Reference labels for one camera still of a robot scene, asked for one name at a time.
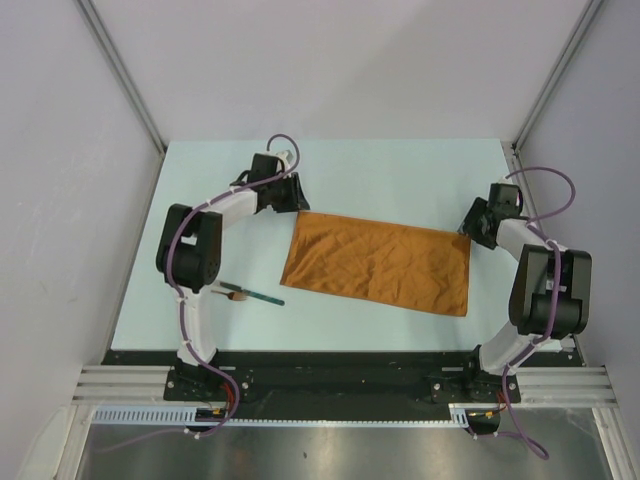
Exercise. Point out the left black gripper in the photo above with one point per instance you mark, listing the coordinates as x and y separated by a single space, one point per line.
295 197

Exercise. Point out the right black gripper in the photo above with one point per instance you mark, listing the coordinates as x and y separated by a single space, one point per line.
469 225

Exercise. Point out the orange cloth napkin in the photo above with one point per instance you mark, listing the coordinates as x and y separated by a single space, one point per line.
410 267

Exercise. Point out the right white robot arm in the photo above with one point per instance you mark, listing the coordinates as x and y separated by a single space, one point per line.
528 306

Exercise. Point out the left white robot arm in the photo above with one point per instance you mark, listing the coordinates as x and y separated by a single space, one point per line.
189 254

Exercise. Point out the right aluminium side rail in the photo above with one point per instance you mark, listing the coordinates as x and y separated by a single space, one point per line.
525 200

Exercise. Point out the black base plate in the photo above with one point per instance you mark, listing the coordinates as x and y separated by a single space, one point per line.
327 386

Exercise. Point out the right aluminium corner post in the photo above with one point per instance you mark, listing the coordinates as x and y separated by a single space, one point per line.
576 39

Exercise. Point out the aluminium corner post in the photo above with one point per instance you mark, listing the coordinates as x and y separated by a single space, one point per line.
576 39
100 33

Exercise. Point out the aluminium front rail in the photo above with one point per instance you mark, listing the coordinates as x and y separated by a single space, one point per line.
553 387

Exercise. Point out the white slotted cable duct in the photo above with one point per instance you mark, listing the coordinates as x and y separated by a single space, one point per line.
193 417

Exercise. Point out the left aluminium corner post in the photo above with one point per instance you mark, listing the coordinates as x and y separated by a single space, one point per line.
100 33

